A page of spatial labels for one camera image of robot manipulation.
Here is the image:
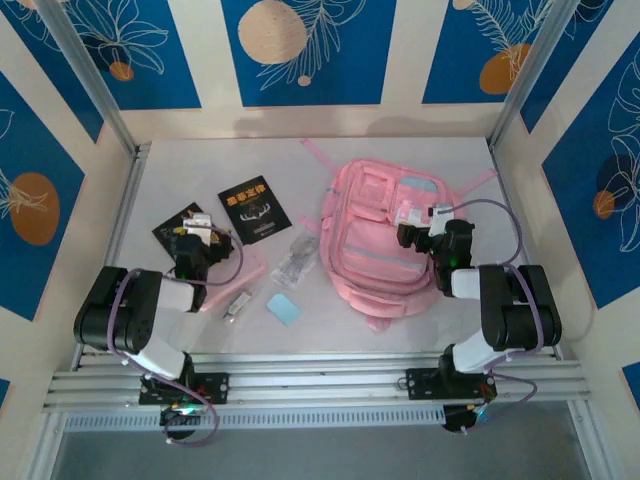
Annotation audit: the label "black book with yellow print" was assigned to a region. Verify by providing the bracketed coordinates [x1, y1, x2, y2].
[151, 201, 236, 262]

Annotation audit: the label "pink translucent pencil case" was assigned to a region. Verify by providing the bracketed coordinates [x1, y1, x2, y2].
[198, 249, 269, 314]

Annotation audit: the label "black book with antler print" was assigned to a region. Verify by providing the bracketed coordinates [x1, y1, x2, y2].
[217, 174, 293, 247]

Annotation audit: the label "pink student backpack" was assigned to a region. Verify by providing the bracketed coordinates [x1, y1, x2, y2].
[299, 138, 499, 334]

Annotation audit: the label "clear plastic stationery bag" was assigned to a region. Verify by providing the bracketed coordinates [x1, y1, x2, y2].
[269, 215, 322, 292]

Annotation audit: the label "light blue eraser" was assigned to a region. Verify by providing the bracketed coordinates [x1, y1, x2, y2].
[265, 293, 303, 328]

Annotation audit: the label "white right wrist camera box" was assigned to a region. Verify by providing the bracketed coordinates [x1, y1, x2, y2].
[428, 203, 454, 236]

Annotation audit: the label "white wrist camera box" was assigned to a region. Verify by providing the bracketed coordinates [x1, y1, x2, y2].
[428, 203, 454, 236]
[180, 212, 215, 242]

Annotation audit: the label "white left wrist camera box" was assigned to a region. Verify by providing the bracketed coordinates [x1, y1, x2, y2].
[180, 212, 215, 242]

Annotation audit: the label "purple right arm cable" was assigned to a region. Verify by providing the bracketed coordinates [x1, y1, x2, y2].
[439, 197, 551, 432]

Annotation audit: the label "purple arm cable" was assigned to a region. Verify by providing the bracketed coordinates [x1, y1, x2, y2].
[107, 224, 246, 447]
[439, 197, 551, 432]

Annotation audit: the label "aluminium left side rail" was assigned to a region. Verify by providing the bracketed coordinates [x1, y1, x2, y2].
[73, 143, 152, 371]

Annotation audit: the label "aluminium rail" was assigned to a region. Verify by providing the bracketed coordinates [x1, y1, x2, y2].
[487, 143, 564, 361]
[73, 143, 152, 371]

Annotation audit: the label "aluminium right side rail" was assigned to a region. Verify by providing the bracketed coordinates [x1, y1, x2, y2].
[487, 143, 564, 361]

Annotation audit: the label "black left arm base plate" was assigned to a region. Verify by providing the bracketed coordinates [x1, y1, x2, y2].
[138, 371, 231, 407]

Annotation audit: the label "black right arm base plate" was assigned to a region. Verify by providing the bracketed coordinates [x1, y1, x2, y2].
[405, 366, 499, 402]

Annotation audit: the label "aluminium front frame rails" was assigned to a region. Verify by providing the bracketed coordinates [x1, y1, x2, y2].
[42, 352, 594, 415]

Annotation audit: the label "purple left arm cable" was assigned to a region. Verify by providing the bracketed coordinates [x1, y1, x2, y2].
[107, 224, 246, 447]

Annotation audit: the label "aluminium right corner post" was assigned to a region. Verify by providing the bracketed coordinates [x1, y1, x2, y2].
[488, 0, 587, 149]

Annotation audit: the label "aluminium corner post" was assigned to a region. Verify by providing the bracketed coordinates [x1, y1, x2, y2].
[37, 0, 140, 157]
[488, 0, 587, 149]

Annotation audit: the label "grey slotted cable duct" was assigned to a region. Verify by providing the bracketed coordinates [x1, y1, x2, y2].
[64, 405, 447, 433]

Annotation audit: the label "aluminium left corner post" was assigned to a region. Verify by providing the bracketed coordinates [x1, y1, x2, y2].
[37, 0, 140, 157]

